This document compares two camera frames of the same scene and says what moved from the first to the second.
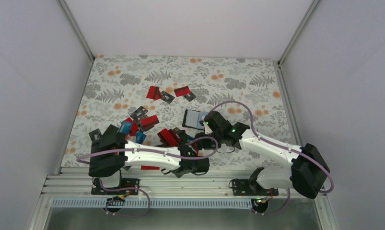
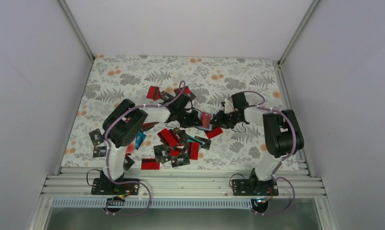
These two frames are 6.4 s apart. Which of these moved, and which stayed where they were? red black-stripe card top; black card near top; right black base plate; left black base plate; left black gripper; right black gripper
Moved: right black gripper; left black gripper
Stayed: red black-stripe card top; left black base plate; black card near top; right black base plate
